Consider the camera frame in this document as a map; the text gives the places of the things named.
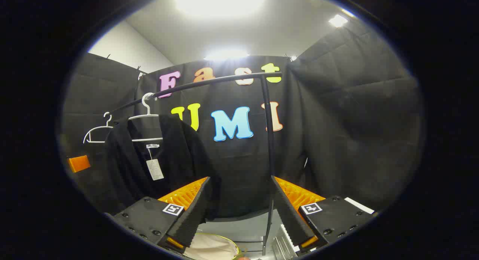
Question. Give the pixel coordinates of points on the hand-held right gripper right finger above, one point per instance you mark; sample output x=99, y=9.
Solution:
x=290, y=215

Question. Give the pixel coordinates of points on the black metal clothes rack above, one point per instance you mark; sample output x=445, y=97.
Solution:
x=267, y=140

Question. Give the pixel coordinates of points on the white laundry hamper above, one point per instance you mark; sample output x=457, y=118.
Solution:
x=209, y=248

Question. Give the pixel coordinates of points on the black backdrop cloth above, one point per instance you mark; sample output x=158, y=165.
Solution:
x=355, y=121

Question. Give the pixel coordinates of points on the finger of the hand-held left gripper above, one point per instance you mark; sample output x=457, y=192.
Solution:
x=79, y=164

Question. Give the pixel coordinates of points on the grey metal cabinet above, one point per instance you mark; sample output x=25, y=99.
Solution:
x=282, y=247

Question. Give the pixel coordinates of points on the black garment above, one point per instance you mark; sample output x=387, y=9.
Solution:
x=179, y=151

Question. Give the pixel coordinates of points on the white plastic hanger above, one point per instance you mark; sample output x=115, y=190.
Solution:
x=146, y=107
x=109, y=123

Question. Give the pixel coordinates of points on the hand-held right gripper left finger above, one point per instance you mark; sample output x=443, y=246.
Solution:
x=192, y=215

